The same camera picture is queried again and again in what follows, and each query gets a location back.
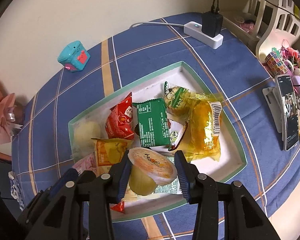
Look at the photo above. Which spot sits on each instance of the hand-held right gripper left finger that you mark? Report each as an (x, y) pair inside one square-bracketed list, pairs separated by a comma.
[(123, 180)]

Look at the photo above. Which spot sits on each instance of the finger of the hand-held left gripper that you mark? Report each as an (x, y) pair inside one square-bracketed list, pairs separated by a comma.
[(86, 174), (63, 180)]

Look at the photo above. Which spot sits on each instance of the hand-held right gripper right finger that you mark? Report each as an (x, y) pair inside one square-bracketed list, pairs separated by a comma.
[(183, 182)]

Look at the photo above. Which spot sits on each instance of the pink snack packet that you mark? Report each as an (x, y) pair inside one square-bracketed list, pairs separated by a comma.
[(86, 163)]

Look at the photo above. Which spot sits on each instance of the white green barcode snack packet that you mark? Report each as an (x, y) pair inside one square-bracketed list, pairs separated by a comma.
[(168, 188)]

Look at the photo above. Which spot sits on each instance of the long red stick packet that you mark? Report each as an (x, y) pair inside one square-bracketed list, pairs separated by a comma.
[(118, 207)]

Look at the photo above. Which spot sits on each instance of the yellow jelly cup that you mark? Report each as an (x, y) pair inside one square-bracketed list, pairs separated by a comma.
[(150, 165)]

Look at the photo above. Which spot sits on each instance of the yellow orange snack packet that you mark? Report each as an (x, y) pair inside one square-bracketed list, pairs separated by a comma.
[(110, 152)]

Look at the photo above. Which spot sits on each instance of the pale bun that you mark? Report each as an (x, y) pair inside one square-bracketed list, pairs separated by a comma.
[(86, 133)]

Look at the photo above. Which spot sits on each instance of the teal-edged white tray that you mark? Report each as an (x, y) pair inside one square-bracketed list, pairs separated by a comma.
[(225, 160)]

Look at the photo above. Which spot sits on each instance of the yellow cake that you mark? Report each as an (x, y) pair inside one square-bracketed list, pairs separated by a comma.
[(202, 130)]

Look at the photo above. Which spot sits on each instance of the red flower-print snack packet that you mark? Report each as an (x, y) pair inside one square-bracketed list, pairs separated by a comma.
[(120, 120)]

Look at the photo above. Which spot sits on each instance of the green yellow snack packet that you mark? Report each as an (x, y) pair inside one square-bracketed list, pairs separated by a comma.
[(177, 96)]

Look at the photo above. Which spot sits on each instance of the blue white crumpled wrapper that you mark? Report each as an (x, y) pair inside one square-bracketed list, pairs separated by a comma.
[(15, 187)]

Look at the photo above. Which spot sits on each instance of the pink flower bouquet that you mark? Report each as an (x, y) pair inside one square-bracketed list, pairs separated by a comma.
[(0, 115)]

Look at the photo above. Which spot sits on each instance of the white phone stand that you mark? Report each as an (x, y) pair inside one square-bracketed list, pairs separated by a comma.
[(272, 105)]

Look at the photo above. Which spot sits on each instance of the teal toy box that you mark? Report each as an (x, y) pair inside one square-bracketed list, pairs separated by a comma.
[(72, 55)]

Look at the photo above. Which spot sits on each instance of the smartphone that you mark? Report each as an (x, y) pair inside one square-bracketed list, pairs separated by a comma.
[(288, 112)]

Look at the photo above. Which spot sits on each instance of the white power strip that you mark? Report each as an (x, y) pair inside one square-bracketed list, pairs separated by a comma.
[(215, 41)]

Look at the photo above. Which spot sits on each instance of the stack of patterned tape rolls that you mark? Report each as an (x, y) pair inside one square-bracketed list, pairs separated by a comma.
[(277, 63)]

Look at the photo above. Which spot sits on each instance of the pile of colourful trinkets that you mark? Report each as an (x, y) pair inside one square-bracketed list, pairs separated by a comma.
[(298, 77)]

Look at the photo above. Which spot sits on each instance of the black charger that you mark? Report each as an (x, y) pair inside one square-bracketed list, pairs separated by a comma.
[(211, 25)]

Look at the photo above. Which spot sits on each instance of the pink hair accessories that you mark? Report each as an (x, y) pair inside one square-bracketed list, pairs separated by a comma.
[(247, 26)]

